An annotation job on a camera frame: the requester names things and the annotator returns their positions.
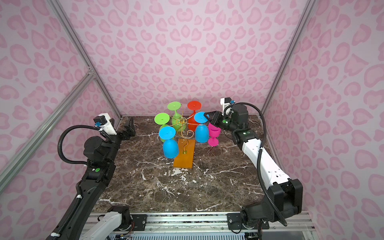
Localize blue front wine glass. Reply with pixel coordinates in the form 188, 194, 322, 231
159, 126, 179, 159

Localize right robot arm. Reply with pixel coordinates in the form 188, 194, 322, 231
203, 102, 303, 235

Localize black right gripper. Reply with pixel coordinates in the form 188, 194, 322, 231
203, 111, 239, 133

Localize aluminium diagonal frame bar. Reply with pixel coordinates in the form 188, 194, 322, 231
1, 72, 94, 193

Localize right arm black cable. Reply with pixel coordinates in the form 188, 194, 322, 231
223, 102, 288, 227

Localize aluminium frame post left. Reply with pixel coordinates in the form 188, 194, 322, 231
47, 0, 123, 120

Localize orange wooden rack base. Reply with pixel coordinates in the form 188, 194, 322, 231
173, 139, 196, 169

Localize green left wine glass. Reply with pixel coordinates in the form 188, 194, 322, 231
154, 113, 170, 131

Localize blue wine glass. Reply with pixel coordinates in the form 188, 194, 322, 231
159, 126, 179, 159
194, 112, 210, 143

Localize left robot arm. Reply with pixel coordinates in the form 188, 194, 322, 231
47, 115, 136, 240

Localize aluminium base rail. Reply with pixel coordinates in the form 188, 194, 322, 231
55, 211, 319, 240

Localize aluminium frame post right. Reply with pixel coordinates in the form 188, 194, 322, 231
262, 0, 319, 116

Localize gold wire glass rack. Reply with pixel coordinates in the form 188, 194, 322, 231
167, 102, 197, 154

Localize green wine glass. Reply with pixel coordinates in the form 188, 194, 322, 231
154, 113, 170, 131
167, 102, 186, 132

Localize red wine glass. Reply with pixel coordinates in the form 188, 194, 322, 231
187, 101, 202, 132

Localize magenta wine glass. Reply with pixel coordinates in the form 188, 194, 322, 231
208, 124, 222, 147

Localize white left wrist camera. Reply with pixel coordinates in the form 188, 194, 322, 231
93, 113, 117, 136

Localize aluminium frame post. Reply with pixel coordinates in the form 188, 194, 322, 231
262, 0, 319, 116
47, 0, 123, 120

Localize green rear wine glass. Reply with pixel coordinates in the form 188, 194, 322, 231
167, 102, 186, 132

